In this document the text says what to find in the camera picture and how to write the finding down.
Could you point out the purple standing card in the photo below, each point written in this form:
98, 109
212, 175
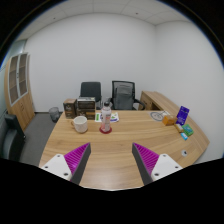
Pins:
182, 115

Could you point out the clear bottle with black cap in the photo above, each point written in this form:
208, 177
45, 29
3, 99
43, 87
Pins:
106, 118

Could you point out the black mesh armrest office chair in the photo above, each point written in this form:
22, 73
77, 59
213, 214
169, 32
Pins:
124, 95

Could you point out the dark brown upright box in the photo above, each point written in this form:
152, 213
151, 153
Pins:
69, 108

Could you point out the grey trash bin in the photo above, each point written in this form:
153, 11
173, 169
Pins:
54, 114

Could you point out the white printed leaflet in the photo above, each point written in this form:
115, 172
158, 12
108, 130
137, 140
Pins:
115, 117

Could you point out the black box with grey panel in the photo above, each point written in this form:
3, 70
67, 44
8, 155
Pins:
86, 102

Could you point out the small orange box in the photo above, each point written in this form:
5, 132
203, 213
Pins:
169, 120

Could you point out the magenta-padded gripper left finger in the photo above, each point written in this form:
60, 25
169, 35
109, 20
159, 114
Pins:
60, 165

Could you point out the round white patterned disc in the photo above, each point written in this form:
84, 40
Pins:
156, 116

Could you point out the small green box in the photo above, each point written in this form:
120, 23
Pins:
188, 130

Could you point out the black leather sofa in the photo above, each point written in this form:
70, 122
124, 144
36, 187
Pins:
11, 140

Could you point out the small blue box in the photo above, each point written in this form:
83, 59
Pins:
184, 136

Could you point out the wooden side desk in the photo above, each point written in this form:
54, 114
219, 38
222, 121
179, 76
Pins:
155, 100

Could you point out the small yellow box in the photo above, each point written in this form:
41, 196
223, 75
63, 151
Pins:
179, 128

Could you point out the wooden cabinet with glass doors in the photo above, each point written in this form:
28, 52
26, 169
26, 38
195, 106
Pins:
23, 110

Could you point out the flat round red coaster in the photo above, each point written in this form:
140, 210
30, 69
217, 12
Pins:
106, 132

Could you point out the dark plain office chair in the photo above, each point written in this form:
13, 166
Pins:
90, 90

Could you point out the white speckled mug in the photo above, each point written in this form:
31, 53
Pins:
80, 125

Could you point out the black box with yellow label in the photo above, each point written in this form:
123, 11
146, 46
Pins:
86, 114

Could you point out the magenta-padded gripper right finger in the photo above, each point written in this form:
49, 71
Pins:
163, 165

